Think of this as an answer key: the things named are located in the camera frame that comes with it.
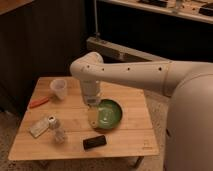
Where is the clear plastic cup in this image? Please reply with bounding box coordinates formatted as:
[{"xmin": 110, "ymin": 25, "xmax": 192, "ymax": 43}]
[{"xmin": 50, "ymin": 79, "xmax": 67, "ymax": 100}]

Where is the green round plate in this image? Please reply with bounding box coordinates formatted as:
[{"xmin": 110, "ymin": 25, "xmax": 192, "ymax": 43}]
[{"xmin": 90, "ymin": 99, "xmax": 122, "ymax": 130}]

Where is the white rectangular packet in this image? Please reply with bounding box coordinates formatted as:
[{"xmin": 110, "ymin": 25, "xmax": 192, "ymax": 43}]
[{"xmin": 29, "ymin": 117, "xmax": 49, "ymax": 138}]

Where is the wooden table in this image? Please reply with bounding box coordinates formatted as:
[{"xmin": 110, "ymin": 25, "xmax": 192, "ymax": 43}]
[{"xmin": 8, "ymin": 77, "xmax": 159, "ymax": 161}]

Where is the metal shelf beam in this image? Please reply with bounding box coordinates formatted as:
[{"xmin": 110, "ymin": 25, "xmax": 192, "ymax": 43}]
[{"xmin": 86, "ymin": 37, "xmax": 168, "ymax": 62}]

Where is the black rectangular bar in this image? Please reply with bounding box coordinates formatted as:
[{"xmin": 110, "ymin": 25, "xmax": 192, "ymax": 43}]
[{"xmin": 83, "ymin": 135, "xmax": 107, "ymax": 150}]

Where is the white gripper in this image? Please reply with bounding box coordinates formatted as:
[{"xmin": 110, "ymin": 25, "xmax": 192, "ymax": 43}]
[{"xmin": 80, "ymin": 81, "xmax": 101, "ymax": 127}]

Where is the clear plastic bottle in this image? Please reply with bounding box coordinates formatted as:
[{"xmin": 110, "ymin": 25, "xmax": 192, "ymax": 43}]
[{"xmin": 48, "ymin": 116, "xmax": 67, "ymax": 143}]

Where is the vertical metal pole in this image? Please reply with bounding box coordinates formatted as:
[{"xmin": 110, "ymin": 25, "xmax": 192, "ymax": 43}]
[{"xmin": 93, "ymin": 0, "xmax": 100, "ymax": 41}]

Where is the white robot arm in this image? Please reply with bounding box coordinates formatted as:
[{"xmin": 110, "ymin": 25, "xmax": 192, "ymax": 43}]
[{"xmin": 70, "ymin": 52, "xmax": 213, "ymax": 171}]

